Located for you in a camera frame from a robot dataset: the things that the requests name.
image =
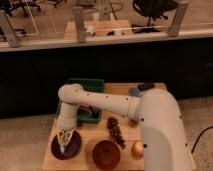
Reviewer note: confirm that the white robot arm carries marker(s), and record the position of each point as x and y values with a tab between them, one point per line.
156	111

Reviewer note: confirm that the brown wooden bowl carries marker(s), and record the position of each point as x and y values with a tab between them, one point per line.
106	155

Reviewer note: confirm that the green plastic tray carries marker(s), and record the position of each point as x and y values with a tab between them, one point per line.
89	114

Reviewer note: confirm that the black rectangular object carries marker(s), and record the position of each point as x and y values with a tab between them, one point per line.
145	86

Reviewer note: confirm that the right grey post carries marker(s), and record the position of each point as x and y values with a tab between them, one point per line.
174	28

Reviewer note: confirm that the left grey post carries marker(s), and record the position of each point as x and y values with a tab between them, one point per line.
8	30

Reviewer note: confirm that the yellow striped gripper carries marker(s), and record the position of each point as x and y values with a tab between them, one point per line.
64	137

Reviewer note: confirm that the middle grey post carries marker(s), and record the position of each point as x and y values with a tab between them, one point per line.
79	24

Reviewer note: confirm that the black office chair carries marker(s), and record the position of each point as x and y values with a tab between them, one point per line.
154	9

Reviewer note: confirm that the wooden board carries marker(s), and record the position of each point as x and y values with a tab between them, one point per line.
91	134

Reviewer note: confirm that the bunch of dark grapes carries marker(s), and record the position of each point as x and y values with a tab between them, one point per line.
115	132

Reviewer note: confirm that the white towel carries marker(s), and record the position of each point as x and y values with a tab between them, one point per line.
62	149

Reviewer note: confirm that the grey post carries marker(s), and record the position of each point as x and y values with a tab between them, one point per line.
174	28
8	30
79	24

